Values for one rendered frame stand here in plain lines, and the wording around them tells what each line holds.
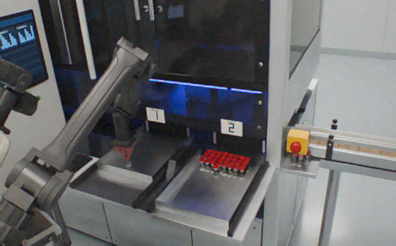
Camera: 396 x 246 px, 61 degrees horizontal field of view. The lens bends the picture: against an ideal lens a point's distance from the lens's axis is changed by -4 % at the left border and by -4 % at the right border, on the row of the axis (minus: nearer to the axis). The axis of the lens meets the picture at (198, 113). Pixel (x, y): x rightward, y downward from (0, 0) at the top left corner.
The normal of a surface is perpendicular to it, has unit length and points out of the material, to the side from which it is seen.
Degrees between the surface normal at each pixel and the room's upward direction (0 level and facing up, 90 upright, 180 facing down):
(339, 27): 90
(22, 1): 90
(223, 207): 0
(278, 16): 90
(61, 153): 50
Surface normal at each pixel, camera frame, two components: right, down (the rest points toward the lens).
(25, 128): 0.90, 0.14
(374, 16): -0.43, 0.42
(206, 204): -0.06, -0.90
